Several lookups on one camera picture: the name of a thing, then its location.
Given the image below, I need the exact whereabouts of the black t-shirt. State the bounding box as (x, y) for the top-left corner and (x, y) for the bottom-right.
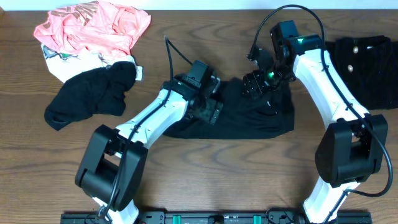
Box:
(164, 78), (295, 139)

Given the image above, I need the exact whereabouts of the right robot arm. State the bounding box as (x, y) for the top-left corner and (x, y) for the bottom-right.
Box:
(244, 21), (390, 223)

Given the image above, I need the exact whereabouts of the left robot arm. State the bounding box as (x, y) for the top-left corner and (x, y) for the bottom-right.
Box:
(70, 60), (223, 223)

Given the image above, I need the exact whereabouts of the black garment under pile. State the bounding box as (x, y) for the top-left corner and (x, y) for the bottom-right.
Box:
(44, 62), (137, 131)

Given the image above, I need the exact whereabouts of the black cardigan with gold buttons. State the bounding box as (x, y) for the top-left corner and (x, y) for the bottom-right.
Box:
(325, 35), (397, 110)

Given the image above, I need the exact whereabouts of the pink crumpled shirt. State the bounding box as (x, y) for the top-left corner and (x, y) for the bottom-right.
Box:
(34, 1), (152, 59)

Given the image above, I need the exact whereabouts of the white printed shirt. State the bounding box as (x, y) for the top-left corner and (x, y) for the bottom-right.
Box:
(41, 44), (143, 83)

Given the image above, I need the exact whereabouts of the left black cable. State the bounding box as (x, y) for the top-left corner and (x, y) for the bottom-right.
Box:
(96, 35), (193, 223)

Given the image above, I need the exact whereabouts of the black cable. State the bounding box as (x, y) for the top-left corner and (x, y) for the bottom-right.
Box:
(96, 35), (193, 223)
(247, 4), (394, 224)

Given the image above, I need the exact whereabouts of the right black cable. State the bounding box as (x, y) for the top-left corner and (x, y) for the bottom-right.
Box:
(247, 4), (394, 224)

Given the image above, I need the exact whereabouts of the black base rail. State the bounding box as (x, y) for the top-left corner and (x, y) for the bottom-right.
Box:
(60, 209), (373, 224)

